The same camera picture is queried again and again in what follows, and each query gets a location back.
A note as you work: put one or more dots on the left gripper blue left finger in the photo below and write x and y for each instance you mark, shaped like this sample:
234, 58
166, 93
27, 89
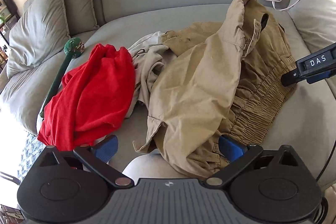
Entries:
106, 148

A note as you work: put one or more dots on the grey right seat cushion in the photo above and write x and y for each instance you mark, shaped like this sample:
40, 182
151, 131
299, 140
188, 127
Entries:
315, 22

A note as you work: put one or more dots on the khaki jacket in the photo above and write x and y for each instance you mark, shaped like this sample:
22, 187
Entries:
225, 80

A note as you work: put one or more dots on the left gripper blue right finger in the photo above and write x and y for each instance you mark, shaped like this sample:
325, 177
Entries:
230, 148

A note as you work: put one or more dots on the blue white patterned rug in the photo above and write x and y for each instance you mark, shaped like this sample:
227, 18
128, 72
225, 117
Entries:
31, 151

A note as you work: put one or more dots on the green massage hammer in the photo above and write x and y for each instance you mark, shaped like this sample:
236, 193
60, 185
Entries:
73, 49

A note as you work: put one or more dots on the front grey back pillow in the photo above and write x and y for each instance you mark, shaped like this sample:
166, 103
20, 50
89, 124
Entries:
40, 33

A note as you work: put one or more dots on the red shirt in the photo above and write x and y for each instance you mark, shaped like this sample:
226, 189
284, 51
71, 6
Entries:
93, 102

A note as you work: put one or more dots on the cream white garment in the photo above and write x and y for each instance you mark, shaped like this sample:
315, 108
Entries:
150, 57

